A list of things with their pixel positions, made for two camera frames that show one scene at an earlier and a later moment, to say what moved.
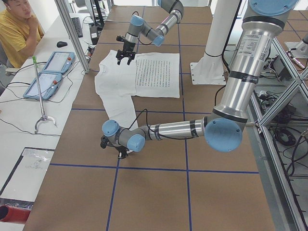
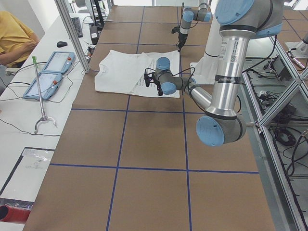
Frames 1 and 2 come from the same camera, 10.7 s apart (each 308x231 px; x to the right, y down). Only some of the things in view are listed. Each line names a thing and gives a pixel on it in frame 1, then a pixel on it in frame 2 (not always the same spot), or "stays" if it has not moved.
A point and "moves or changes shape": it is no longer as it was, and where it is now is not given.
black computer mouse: (60, 44) stays
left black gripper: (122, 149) → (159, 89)
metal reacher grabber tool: (44, 116) stays
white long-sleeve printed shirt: (155, 75) moves or changes shape
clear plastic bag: (36, 160) stays
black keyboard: (77, 26) stays
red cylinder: (13, 214) stays
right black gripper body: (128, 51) → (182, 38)
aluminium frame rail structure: (282, 207) stays
